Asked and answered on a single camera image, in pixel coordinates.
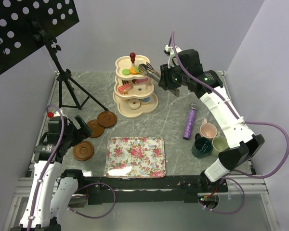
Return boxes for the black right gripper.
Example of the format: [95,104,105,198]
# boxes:
[158,60,190,91]

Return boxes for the brown wooden saucer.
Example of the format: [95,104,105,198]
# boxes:
[87,119,105,138]
[97,111,117,128]
[73,141,94,161]

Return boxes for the metal serving tongs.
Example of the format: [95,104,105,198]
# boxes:
[138,62,180,97]

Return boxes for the pink cake slice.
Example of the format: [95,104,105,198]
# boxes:
[135,78,148,84]

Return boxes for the blue glazed donut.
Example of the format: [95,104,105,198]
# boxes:
[140,97,151,105]

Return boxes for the white cake slice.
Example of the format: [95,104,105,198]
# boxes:
[133,83,146,93]

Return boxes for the orange macaron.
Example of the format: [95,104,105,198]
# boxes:
[129,67,138,75]

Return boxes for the cream three-tier cake stand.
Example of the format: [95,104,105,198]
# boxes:
[113,52,158,118]

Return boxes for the cream glazed donut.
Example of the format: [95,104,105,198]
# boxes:
[128,98,141,110]

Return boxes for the chocolate cake slice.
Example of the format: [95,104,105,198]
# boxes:
[122,80,129,85]

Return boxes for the red striped cake slice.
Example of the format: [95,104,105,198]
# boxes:
[118,84,132,95]

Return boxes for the pink cup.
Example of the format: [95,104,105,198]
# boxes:
[199,118,218,140]

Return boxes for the dark green mug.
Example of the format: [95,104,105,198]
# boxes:
[191,133,213,159]

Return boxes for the light green cup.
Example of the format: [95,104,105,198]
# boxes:
[211,136,229,157]

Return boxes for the black perforated music stand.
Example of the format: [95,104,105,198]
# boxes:
[0,0,108,111]

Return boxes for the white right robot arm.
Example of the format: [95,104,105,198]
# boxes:
[158,45,264,192]

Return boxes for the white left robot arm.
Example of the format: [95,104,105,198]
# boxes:
[12,115,92,231]

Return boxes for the purple glitter microphone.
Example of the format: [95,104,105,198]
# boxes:
[183,103,197,140]

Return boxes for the floral serving tray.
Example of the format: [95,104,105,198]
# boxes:
[105,137,166,179]

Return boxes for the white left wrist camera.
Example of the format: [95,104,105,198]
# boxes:
[47,112,69,121]

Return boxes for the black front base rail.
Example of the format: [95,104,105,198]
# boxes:
[86,175,208,205]

